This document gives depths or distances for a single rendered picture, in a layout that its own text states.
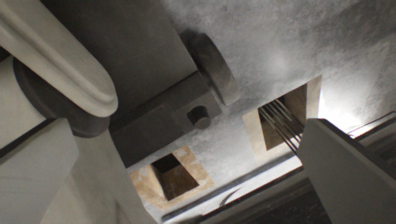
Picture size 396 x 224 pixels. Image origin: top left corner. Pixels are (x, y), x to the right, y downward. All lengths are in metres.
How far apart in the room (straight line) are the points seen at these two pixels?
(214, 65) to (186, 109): 0.11
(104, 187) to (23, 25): 0.19
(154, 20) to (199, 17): 0.23
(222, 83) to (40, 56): 0.34
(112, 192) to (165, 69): 0.26
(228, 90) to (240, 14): 0.25
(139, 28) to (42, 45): 0.19
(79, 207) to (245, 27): 0.60
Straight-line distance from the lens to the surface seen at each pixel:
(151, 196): 1.14
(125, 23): 0.40
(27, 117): 0.28
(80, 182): 0.26
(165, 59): 0.43
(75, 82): 0.27
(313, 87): 1.03
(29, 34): 0.26
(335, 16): 0.89
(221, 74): 0.47
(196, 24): 0.61
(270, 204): 0.45
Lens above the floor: 0.56
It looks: 46 degrees down
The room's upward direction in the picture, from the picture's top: 154 degrees clockwise
